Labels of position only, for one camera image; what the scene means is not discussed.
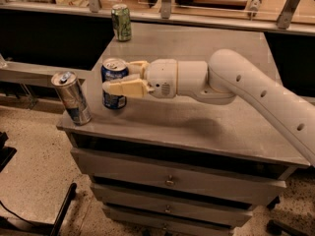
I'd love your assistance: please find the black chair leg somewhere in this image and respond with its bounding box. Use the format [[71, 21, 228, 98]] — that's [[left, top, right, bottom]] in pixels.
[[49, 183, 77, 236]]

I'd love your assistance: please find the top grey drawer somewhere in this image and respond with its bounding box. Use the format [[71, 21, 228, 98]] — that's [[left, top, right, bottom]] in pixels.
[[71, 147, 285, 206]]

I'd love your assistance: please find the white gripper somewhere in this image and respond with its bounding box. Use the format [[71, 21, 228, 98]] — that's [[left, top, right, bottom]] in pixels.
[[102, 59, 177, 98]]

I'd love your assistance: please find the silver redbull can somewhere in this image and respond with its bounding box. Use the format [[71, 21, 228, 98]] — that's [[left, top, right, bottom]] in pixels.
[[51, 71, 92, 126]]

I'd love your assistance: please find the middle grey drawer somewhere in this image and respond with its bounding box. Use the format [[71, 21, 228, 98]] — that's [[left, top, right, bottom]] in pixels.
[[91, 184, 253, 227]]

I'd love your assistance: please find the blue pepsi can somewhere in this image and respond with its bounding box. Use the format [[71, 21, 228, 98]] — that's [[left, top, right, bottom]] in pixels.
[[100, 58, 129, 110]]

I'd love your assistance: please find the grey drawer cabinet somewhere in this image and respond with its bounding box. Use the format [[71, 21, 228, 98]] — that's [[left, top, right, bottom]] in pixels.
[[59, 23, 312, 236]]

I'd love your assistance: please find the grey metal railing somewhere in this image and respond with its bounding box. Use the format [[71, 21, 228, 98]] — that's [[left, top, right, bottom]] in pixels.
[[1, 0, 315, 36]]

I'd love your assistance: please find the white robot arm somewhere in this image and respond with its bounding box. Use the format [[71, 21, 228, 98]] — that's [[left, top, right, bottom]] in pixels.
[[102, 49, 315, 165]]

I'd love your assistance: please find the bottom grey drawer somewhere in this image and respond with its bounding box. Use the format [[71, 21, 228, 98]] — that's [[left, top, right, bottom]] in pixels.
[[102, 206, 233, 236]]

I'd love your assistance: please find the grey drawer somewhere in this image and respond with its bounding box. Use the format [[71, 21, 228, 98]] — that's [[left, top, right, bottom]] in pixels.
[[102, 206, 233, 236], [71, 147, 285, 206], [91, 184, 253, 227]]

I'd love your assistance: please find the green soda can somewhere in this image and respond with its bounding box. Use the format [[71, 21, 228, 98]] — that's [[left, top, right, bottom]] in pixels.
[[111, 4, 132, 41]]

